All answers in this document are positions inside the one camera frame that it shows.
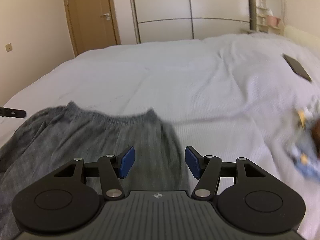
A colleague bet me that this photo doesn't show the blue striped folded garment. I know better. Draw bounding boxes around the blue striped folded garment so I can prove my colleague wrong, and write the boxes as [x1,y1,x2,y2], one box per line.
[286,97,319,181]

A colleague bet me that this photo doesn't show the silver door handle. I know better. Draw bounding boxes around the silver door handle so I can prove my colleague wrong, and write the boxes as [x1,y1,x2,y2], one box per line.
[100,13,111,21]

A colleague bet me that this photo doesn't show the brown wooden door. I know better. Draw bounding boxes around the brown wooden door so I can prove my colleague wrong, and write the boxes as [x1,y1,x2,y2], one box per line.
[64,0,121,56]

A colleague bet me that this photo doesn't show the round mirror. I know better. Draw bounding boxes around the round mirror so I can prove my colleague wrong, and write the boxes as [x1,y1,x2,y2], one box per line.
[265,0,284,20]

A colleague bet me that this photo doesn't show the pink box on shelf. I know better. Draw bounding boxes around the pink box on shelf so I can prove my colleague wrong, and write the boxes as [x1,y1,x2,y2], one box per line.
[266,15,281,28]

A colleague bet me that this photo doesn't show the black smartphone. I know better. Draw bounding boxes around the black smartphone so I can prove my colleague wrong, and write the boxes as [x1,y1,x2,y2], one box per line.
[283,54,312,82]

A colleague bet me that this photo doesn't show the wall switch plate middle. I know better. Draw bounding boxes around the wall switch plate middle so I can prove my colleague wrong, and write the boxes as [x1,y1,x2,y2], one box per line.
[5,43,12,53]

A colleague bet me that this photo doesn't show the white bed duvet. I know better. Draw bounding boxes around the white bed duvet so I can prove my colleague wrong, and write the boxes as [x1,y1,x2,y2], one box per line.
[1,34,319,239]

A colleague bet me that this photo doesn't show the grey plaid shorts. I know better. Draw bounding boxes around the grey plaid shorts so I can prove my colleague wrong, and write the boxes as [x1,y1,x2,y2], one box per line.
[1,102,189,239]

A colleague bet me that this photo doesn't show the white wardrobe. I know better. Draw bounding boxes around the white wardrobe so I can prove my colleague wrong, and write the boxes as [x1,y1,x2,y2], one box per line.
[131,0,251,43]

